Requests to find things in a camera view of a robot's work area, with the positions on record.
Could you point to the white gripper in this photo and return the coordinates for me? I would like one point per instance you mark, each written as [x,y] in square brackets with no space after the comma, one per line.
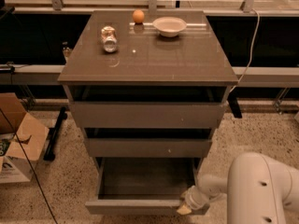
[193,198]

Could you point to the grey bottom drawer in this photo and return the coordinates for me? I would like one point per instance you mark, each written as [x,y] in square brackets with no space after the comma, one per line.
[142,186]

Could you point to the grey drawer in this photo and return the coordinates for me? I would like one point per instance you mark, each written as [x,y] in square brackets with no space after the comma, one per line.
[142,186]
[148,116]
[147,148]

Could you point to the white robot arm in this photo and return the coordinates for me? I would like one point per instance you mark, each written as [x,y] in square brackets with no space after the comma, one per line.
[258,189]

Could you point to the grey middle drawer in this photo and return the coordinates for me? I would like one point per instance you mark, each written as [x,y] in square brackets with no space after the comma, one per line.
[147,148]

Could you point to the grey drawer cabinet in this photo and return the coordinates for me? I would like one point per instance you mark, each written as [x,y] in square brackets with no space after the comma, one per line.
[147,68]

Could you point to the grey top drawer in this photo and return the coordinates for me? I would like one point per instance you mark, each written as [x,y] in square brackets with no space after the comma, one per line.
[148,116]

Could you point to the black table leg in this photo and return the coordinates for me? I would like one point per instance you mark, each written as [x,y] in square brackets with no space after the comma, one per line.
[235,108]

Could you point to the black stand foot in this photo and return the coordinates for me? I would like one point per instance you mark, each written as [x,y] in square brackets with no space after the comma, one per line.
[49,153]

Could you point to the cardboard box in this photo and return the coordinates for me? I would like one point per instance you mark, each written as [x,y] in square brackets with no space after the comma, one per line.
[22,140]

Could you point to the white bowl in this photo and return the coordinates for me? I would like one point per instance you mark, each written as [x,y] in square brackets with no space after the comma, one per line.
[169,26]

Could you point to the crushed silver can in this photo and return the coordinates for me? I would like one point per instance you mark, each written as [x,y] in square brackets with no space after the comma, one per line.
[109,39]

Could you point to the orange fruit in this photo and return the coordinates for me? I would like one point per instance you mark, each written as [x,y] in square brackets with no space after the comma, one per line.
[138,16]

